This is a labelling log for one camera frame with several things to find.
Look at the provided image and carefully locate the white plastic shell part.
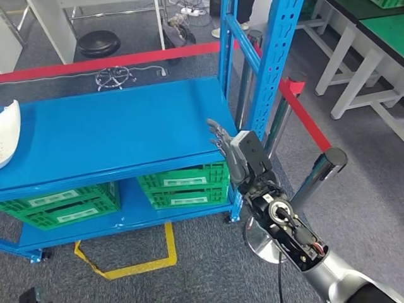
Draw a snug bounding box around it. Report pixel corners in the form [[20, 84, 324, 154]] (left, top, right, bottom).
[[0, 99, 21, 170]]

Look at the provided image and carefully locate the blue metal shelf rack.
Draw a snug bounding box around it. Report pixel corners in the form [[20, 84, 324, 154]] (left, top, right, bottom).
[[0, 0, 304, 264]]

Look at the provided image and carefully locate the white workbench green top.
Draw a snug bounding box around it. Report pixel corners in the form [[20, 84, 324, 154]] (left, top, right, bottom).
[[296, 0, 404, 141]]

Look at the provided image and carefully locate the black bag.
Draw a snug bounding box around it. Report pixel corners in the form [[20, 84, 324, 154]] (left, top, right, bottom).
[[162, 15, 197, 50]]

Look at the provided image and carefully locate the white power strip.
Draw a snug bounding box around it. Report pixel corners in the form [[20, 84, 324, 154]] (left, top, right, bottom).
[[180, 6, 202, 18]]

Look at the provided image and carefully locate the short red barrier belt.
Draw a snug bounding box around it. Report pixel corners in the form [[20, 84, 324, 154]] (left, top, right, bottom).
[[277, 79, 332, 152]]

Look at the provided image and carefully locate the person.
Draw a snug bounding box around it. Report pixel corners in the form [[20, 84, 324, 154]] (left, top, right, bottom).
[[211, 0, 256, 39]]

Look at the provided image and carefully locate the long red barrier belt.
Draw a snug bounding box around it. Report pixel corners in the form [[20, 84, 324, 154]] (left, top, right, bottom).
[[0, 40, 241, 85]]

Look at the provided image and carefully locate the white desk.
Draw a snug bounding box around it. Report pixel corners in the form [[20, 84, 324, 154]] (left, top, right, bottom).
[[0, 0, 166, 74]]

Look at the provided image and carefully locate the black robot foot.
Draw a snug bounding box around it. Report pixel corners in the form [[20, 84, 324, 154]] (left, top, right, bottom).
[[19, 286, 43, 303]]

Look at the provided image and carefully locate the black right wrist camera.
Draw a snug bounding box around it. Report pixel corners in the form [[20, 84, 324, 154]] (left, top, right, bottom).
[[230, 130, 273, 177]]

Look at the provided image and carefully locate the chrome stanchion post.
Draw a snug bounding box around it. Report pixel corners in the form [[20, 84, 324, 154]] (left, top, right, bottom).
[[235, 29, 264, 131], [264, 71, 307, 160], [245, 147, 348, 265]]

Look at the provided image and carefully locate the white floor cable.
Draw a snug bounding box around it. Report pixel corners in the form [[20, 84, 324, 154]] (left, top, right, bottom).
[[0, 64, 167, 86]]

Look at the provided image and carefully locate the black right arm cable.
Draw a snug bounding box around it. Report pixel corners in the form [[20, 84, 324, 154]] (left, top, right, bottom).
[[277, 251, 285, 303]]

